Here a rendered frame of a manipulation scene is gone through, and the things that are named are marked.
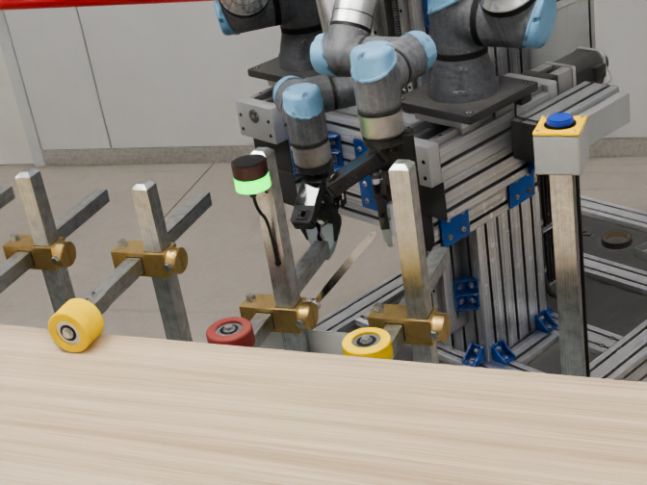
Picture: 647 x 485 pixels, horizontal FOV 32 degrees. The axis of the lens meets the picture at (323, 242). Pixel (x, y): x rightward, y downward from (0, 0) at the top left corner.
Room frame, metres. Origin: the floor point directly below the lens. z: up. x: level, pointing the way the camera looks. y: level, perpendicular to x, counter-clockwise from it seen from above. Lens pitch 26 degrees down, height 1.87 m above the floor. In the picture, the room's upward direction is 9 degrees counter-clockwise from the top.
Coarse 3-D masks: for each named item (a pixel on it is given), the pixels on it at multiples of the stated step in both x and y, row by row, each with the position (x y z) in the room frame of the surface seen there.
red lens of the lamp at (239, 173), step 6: (264, 156) 1.77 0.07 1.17; (264, 162) 1.74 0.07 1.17; (234, 168) 1.74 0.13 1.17; (240, 168) 1.73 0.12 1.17; (246, 168) 1.73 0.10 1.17; (252, 168) 1.73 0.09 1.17; (258, 168) 1.73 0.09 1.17; (264, 168) 1.74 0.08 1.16; (234, 174) 1.74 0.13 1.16; (240, 174) 1.73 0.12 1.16; (246, 174) 1.73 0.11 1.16; (252, 174) 1.73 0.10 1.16; (258, 174) 1.73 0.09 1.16; (264, 174) 1.74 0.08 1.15; (240, 180) 1.74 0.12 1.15; (246, 180) 1.73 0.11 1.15
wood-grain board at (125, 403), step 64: (0, 384) 1.63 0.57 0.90; (64, 384) 1.60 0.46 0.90; (128, 384) 1.57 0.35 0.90; (192, 384) 1.54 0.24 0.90; (256, 384) 1.50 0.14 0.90; (320, 384) 1.48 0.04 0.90; (384, 384) 1.45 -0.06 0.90; (448, 384) 1.42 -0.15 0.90; (512, 384) 1.39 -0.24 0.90; (576, 384) 1.37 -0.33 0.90; (640, 384) 1.34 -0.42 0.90; (0, 448) 1.44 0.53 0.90; (64, 448) 1.42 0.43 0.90; (128, 448) 1.39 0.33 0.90; (192, 448) 1.36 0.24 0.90; (256, 448) 1.34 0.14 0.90; (320, 448) 1.31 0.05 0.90; (384, 448) 1.29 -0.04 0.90; (448, 448) 1.27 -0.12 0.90; (512, 448) 1.24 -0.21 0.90; (576, 448) 1.22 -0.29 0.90; (640, 448) 1.20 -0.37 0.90
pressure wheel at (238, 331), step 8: (224, 320) 1.71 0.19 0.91; (232, 320) 1.71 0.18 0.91; (240, 320) 1.70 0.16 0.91; (248, 320) 1.70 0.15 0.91; (208, 328) 1.69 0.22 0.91; (216, 328) 1.69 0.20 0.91; (224, 328) 1.68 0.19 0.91; (232, 328) 1.68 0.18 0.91; (240, 328) 1.68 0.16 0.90; (248, 328) 1.67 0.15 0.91; (208, 336) 1.67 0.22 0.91; (216, 336) 1.66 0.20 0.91; (224, 336) 1.66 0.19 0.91; (232, 336) 1.65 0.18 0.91; (240, 336) 1.65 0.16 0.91; (248, 336) 1.66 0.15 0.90; (224, 344) 1.64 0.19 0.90; (232, 344) 1.64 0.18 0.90; (240, 344) 1.65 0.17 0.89; (248, 344) 1.66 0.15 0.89
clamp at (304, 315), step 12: (264, 300) 1.82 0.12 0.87; (300, 300) 1.80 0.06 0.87; (240, 312) 1.82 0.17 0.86; (252, 312) 1.81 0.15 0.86; (264, 312) 1.80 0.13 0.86; (276, 312) 1.79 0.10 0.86; (288, 312) 1.78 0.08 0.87; (300, 312) 1.77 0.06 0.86; (312, 312) 1.78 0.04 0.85; (276, 324) 1.79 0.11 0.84; (288, 324) 1.78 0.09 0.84; (300, 324) 1.76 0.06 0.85; (312, 324) 1.77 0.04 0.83
